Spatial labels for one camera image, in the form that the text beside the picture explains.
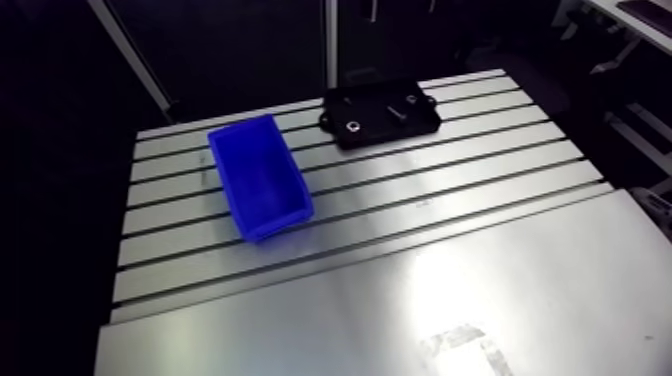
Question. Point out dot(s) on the black tray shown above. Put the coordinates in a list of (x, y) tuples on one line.
[(375, 123)]

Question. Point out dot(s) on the blue bin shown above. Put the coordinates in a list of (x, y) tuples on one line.
[(260, 178)]

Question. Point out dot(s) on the steel bolt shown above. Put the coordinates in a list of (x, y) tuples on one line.
[(397, 114)]

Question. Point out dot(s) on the steel screw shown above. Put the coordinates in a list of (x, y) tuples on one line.
[(411, 99)]

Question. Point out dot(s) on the black office chair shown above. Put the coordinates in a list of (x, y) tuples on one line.
[(530, 84)]

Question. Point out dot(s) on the white desk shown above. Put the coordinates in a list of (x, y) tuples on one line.
[(638, 23)]

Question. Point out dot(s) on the black keyboard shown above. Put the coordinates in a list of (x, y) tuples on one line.
[(651, 9)]

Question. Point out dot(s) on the upright grey post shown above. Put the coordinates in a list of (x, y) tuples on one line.
[(331, 44)]

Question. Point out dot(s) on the slanted grey post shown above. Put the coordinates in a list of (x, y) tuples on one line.
[(134, 58)]

